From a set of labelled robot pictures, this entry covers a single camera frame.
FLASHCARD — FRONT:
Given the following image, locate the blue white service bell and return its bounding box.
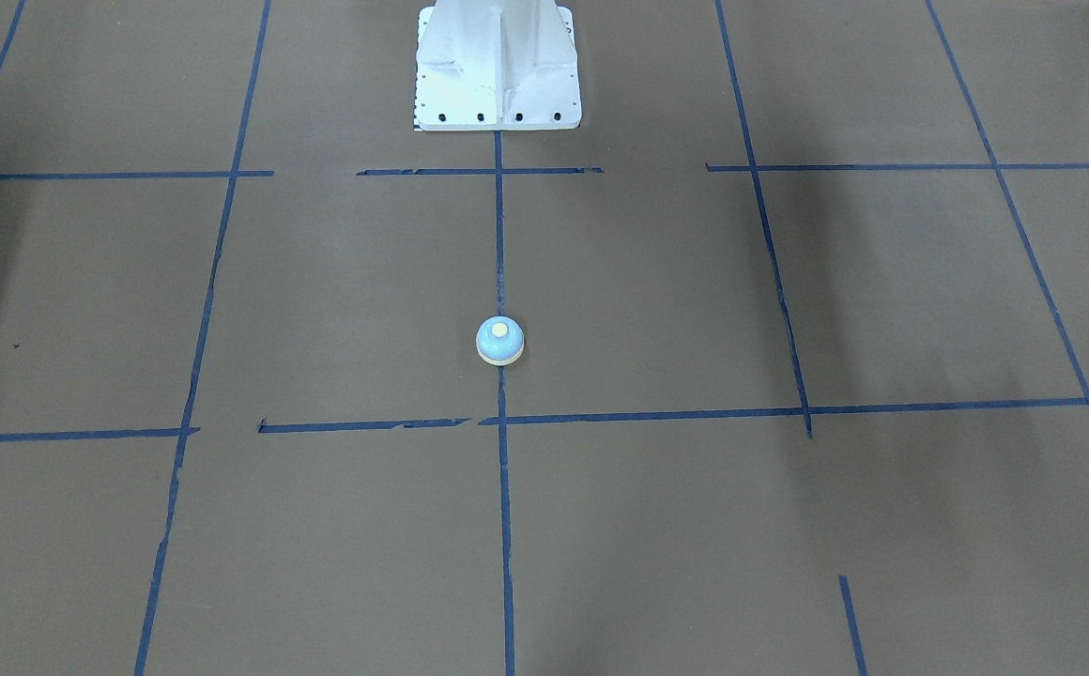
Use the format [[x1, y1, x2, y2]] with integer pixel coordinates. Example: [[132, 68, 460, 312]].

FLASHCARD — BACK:
[[475, 315, 526, 365]]

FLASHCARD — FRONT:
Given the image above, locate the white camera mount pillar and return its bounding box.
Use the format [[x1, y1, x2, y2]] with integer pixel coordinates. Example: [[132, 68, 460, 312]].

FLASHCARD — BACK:
[[413, 1, 583, 132]]

